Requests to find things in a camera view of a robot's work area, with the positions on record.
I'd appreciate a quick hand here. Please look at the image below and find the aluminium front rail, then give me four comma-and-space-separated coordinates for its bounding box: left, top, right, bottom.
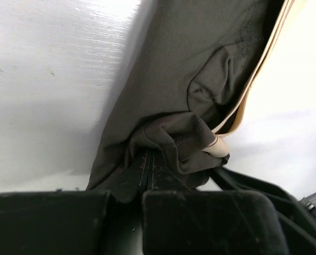
301, 192, 316, 210

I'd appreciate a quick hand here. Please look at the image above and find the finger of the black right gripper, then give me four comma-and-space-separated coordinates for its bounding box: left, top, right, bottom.
210, 167, 316, 254

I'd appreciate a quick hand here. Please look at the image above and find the dark grey underwear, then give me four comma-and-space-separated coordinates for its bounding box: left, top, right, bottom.
87, 1, 305, 190

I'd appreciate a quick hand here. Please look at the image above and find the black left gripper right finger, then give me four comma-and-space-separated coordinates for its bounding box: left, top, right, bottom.
142, 152, 289, 255

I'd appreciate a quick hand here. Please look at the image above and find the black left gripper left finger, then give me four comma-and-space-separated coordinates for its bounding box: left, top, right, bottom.
0, 151, 149, 255

